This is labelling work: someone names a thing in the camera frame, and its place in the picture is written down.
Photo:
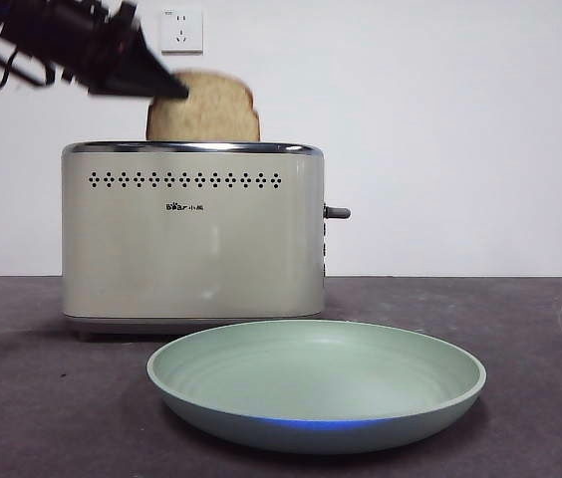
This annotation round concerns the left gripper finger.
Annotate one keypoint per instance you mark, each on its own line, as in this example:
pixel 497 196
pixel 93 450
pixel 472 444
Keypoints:
pixel 136 74

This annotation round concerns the square bread slice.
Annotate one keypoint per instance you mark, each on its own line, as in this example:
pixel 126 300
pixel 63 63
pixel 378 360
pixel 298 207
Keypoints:
pixel 211 114

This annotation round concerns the pale green round plate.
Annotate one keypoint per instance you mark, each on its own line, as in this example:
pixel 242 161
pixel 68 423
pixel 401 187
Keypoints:
pixel 311 368

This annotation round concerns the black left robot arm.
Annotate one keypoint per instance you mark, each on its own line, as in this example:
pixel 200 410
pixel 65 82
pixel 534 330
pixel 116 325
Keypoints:
pixel 67 35

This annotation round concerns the cream toaster with chrome top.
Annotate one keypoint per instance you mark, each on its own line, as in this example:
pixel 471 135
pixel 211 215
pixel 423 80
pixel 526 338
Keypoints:
pixel 186 259

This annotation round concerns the white wall socket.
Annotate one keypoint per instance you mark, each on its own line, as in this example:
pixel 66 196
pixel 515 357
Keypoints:
pixel 184 32

